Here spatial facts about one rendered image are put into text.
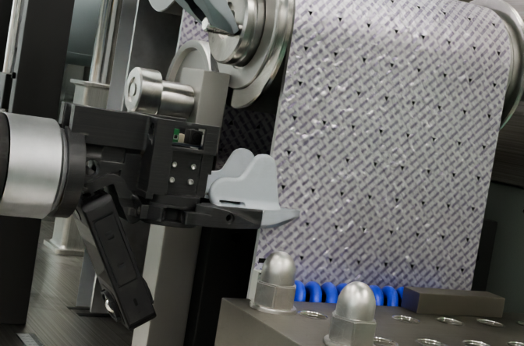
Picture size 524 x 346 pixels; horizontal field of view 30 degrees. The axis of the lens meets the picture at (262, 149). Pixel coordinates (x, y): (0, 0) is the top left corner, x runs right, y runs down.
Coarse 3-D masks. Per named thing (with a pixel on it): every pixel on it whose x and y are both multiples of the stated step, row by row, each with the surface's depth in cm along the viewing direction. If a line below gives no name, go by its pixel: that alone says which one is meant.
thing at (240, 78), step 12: (276, 0) 81; (276, 12) 81; (276, 24) 81; (264, 36) 82; (264, 48) 82; (252, 60) 83; (264, 60) 82; (228, 72) 87; (240, 72) 85; (252, 72) 83; (228, 84) 87; (240, 84) 85; (276, 84) 84
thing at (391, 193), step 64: (320, 128) 83; (384, 128) 86; (448, 128) 89; (320, 192) 84; (384, 192) 87; (448, 192) 90; (256, 256) 82; (320, 256) 85; (384, 256) 88; (448, 256) 91
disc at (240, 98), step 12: (288, 0) 80; (288, 12) 79; (288, 24) 79; (276, 36) 81; (288, 36) 79; (276, 48) 80; (276, 60) 80; (264, 72) 82; (276, 72) 81; (252, 84) 83; (264, 84) 81; (228, 96) 87; (240, 96) 85; (252, 96) 83; (240, 108) 86
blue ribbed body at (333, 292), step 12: (300, 288) 81; (312, 288) 81; (324, 288) 83; (336, 288) 83; (372, 288) 85; (384, 288) 86; (300, 300) 80; (312, 300) 81; (324, 300) 82; (336, 300) 82; (384, 300) 86; (396, 300) 85
